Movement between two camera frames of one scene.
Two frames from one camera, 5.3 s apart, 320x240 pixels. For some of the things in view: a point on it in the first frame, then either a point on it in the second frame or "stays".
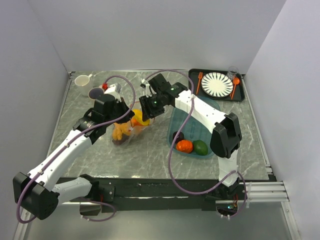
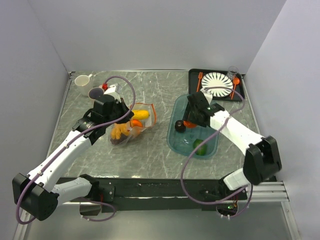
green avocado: (200, 147) stays
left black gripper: (122, 104) stays
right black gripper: (146, 101) → (189, 109)
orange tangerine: (134, 122) stays
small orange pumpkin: (185, 146) → (189, 124)
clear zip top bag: (124, 133) stays
